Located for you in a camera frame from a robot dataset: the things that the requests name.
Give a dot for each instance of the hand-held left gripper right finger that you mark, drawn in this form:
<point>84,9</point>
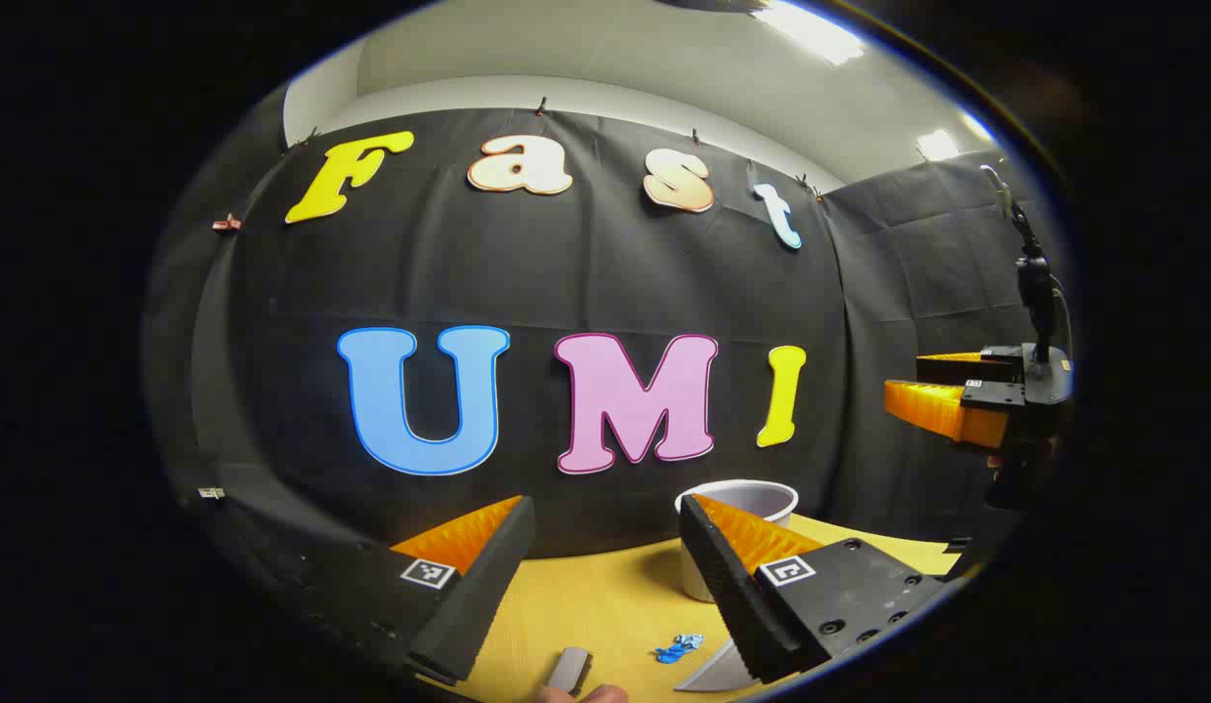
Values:
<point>732,596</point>

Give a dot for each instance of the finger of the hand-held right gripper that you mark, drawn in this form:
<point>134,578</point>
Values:
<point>942,408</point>
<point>967,367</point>

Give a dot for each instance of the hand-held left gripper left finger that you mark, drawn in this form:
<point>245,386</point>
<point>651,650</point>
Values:
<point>469,605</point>

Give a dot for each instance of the light blue paper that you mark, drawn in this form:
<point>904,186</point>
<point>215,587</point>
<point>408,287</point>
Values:
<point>690,640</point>

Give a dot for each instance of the grey dustpan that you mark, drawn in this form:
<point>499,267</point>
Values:
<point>718,672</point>

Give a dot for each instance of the dark blue paper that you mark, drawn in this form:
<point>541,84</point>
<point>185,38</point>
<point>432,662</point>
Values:
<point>669,653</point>

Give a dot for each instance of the white ribbed garbage bin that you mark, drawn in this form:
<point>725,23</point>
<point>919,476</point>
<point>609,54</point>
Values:
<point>762,500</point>

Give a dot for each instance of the small grey broom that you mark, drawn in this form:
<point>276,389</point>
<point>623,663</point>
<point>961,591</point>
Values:
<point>568,670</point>

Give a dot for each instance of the yellow wooden desktop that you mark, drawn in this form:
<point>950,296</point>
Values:
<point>605,605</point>

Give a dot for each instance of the small ceiling light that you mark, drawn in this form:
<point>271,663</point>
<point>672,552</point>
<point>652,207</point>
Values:
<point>938,144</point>

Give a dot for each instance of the black backdrop cloth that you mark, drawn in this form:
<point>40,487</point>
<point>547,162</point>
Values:
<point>566,264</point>

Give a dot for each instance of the long ceiling light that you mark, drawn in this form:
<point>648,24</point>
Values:
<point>811,31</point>

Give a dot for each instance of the small red clip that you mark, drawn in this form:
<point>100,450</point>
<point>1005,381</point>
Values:
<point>227,224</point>

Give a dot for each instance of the black desk edge bracket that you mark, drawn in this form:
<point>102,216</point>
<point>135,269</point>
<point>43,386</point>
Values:
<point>957,544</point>

